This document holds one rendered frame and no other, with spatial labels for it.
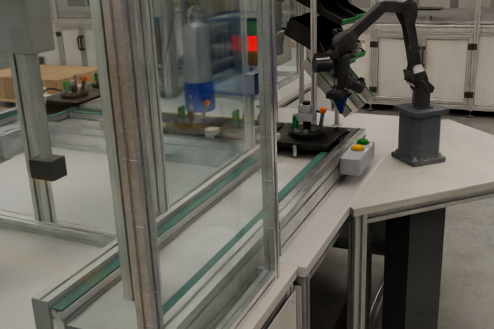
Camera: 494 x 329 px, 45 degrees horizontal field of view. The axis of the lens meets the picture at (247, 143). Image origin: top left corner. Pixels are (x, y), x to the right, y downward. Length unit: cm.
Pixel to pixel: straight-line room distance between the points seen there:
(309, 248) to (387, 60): 478
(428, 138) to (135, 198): 152
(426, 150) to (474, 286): 115
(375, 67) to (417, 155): 410
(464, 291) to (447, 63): 340
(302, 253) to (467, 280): 179
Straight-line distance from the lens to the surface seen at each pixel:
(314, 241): 166
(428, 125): 223
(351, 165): 200
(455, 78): 621
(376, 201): 192
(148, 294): 96
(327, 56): 209
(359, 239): 194
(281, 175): 196
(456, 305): 307
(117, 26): 83
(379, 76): 632
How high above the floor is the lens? 161
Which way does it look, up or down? 18 degrees down
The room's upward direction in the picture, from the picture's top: 2 degrees counter-clockwise
